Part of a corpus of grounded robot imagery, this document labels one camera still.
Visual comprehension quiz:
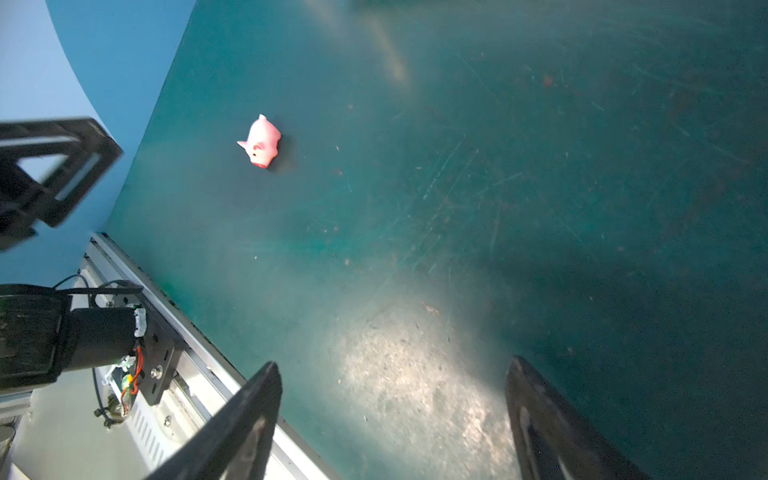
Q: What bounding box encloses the left controller board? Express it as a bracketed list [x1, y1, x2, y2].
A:
[91, 355, 143, 429]

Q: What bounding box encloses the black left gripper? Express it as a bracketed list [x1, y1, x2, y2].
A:
[1, 117, 123, 251]

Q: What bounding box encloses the pink toy pig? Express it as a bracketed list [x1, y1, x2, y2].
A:
[237, 114, 282, 169]

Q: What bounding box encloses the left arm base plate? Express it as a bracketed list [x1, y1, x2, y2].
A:
[109, 290, 184, 406]

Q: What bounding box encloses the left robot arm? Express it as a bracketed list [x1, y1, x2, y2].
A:
[1, 117, 143, 392]

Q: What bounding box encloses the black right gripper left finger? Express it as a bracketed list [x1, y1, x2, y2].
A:
[149, 362, 283, 479]

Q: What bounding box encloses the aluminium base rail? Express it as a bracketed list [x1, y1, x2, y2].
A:
[0, 232, 343, 480]

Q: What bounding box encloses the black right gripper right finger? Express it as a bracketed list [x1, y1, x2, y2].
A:
[506, 356, 648, 479]

